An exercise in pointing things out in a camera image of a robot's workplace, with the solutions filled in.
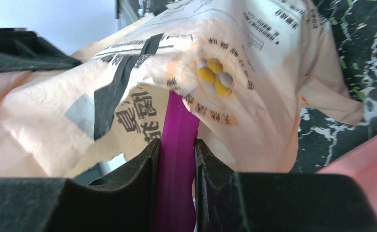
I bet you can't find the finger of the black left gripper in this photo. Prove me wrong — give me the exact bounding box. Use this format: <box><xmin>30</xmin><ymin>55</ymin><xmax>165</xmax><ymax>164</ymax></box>
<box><xmin>0</xmin><ymin>28</ymin><xmax>81</xmax><ymax>73</ymax></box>

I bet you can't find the pink cat litter box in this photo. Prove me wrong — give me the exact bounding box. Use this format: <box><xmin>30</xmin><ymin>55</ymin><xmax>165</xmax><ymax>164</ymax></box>
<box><xmin>317</xmin><ymin>135</ymin><xmax>377</xmax><ymax>215</ymax></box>

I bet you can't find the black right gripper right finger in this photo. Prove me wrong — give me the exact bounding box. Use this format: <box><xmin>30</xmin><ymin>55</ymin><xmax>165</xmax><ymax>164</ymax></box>
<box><xmin>194</xmin><ymin>139</ymin><xmax>377</xmax><ymax>232</ymax></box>

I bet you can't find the purple litter scoop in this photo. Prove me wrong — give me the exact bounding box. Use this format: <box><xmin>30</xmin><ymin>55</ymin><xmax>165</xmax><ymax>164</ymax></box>
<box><xmin>153</xmin><ymin>91</ymin><xmax>199</xmax><ymax>232</ymax></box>

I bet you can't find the cat litter bag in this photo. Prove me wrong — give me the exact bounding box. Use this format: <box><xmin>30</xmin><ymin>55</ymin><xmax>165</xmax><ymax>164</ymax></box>
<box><xmin>0</xmin><ymin>0</ymin><xmax>363</xmax><ymax>177</ymax></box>

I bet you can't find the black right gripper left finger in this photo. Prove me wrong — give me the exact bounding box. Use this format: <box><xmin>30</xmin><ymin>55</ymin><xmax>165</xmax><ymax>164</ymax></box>
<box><xmin>0</xmin><ymin>139</ymin><xmax>160</xmax><ymax>232</ymax></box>

